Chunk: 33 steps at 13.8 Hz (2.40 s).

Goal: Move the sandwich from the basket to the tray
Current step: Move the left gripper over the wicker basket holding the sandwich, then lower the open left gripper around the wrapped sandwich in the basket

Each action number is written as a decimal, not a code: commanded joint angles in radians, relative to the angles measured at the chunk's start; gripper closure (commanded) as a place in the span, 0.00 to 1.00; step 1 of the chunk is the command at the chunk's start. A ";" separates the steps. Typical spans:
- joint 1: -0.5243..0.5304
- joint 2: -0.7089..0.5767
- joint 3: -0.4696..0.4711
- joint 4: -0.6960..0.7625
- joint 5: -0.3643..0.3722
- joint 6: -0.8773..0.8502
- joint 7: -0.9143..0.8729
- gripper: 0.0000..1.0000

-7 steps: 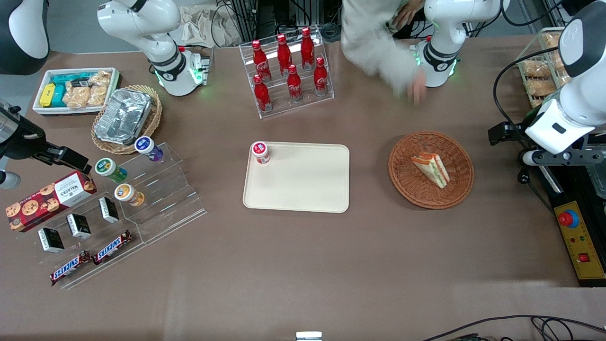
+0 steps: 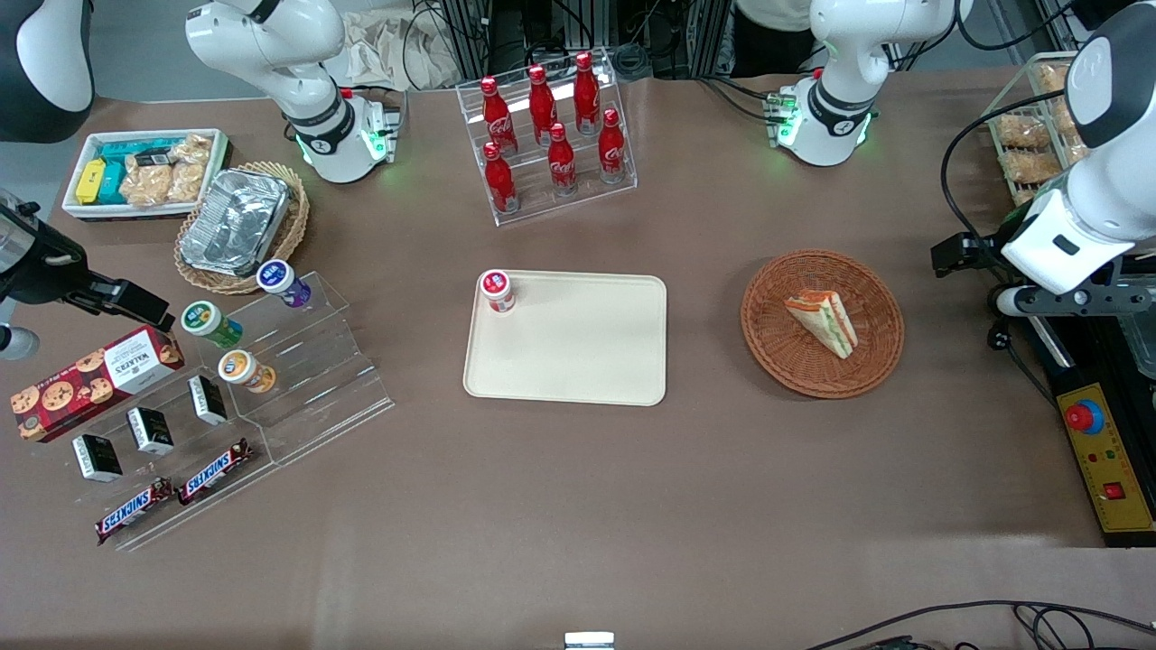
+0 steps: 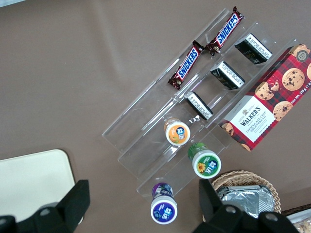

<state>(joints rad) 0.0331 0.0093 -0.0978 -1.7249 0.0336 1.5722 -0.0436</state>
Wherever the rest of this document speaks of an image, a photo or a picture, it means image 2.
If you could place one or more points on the purple cap yogurt bottle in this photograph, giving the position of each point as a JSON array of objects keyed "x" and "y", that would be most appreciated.
[{"x": 282, "y": 282}]

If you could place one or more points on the long teal box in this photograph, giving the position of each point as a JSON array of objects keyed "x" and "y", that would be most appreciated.
[{"x": 135, "y": 147}]

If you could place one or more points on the red emergency stop button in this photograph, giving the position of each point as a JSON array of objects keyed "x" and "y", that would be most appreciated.
[{"x": 1084, "y": 417}]

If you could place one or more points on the triangular sandwich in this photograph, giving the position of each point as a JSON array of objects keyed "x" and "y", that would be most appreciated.
[{"x": 826, "y": 322}]

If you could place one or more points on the light wicker basket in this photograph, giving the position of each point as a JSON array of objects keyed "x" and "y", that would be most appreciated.
[{"x": 293, "y": 230}]

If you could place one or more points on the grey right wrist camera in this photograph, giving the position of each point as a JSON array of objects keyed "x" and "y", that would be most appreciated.
[{"x": 16, "y": 344}]

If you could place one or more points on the aluminium foil tray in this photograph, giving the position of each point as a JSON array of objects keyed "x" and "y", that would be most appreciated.
[{"x": 235, "y": 221}]

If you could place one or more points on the black appliance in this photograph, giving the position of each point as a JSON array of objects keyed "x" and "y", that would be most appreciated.
[{"x": 1084, "y": 361}]

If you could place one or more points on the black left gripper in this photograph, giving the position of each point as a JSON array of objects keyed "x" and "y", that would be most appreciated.
[{"x": 986, "y": 249}]

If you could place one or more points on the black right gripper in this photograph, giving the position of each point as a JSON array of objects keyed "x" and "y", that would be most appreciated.
[{"x": 45, "y": 273}]

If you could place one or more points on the beige plastic tray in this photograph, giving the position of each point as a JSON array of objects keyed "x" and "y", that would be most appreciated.
[{"x": 578, "y": 348}]

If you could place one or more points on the yellow control panel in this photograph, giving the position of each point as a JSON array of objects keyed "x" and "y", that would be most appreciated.
[{"x": 1115, "y": 456}]

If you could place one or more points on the beige paper bag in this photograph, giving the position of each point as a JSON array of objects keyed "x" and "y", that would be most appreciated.
[{"x": 388, "y": 50}]

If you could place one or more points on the small black white box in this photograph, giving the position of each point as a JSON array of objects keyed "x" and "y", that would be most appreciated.
[
  {"x": 97, "y": 458},
  {"x": 208, "y": 400},
  {"x": 150, "y": 431}
]

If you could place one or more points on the dark camera mount bracket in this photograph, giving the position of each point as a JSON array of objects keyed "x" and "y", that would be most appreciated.
[{"x": 1084, "y": 300}]

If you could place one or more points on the black equipment frame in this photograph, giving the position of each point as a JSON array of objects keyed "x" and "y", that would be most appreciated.
[{"x": 506, "y": 32}]

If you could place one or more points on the person in white clothes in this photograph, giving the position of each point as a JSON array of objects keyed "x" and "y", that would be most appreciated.
[{"x": 768, "y": 13}]

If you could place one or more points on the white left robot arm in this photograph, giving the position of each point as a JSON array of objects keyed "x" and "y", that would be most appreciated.
[{"x": 849, "y": 54}]

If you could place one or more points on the orange cap yogurt bottle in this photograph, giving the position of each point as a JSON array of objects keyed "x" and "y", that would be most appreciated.
[{"x": 244, "y": 370}]

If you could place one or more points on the Snickers chocolate bar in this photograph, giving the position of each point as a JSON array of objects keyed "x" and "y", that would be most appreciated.
[
  {"x": 134, "y": 511},
  {"x": 215, "y": 471}
]

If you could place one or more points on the yellow small box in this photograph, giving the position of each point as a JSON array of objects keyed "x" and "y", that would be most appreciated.
[{"x": 90, "y": 181}]

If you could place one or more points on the brown wicker basket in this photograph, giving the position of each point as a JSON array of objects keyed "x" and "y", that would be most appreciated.
[{"x": 781, "y": 352}]

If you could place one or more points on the white plastic bin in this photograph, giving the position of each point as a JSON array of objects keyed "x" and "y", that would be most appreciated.
[{"x": 77, "y": 212}]

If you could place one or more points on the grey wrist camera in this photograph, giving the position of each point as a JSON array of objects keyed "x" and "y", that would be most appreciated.
[
  {"x": 1007, "y": 301},
  {"x": 16, "y": 344}
]

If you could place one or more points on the red cap yogurt bottle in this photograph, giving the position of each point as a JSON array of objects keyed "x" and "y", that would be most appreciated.
[{"x": 497, "y": 291}]

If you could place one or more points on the short teal box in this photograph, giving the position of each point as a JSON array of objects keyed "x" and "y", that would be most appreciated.
[{"x": 113, "y": 183}]

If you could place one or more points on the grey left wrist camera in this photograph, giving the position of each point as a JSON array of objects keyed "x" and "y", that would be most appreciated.
[{"x": 1007, "y": 301}]

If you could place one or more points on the clear snack bag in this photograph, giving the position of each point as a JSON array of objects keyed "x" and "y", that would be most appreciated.
[
  {"x": 146, "y": 185},
  {"x": 194, "y": 149},
  {"x": 188, "y": 181}
]

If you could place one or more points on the red cola bottle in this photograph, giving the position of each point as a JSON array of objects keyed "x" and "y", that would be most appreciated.
[
  {"x": 611, "y": 149},
  {"x": 499, "y": 181},
  {"x": 498, "y": 117},
  {"x": 542, "y": 106},
  {"x": 562, "y": 162},
  {"x": 587, "y": 95}
]

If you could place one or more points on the clear acrylic step display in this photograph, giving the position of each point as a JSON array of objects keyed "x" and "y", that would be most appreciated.
[{"x": 316, "y": 384}]

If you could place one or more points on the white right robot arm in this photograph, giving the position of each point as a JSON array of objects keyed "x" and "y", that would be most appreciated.
[{"x": 271, "y": 54}]

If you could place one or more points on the clear acrylic bottle rack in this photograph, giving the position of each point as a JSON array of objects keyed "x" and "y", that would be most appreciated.
[{"x": 623, "y": 185}]

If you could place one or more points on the bagged bread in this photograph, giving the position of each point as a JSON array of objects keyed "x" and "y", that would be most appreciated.
[
  {"x": 1037, "y": 166},
  {"x": 1023, "y": 132},
  {"x": 1052, "y": 78}
]

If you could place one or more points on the green cap yogurt bottle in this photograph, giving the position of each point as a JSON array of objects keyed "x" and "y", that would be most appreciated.
[{"x": 209, "y": 323}]

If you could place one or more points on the red Walkers cookie box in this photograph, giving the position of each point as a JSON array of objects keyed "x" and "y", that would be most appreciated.
[{"x": 90, "y": 384}]

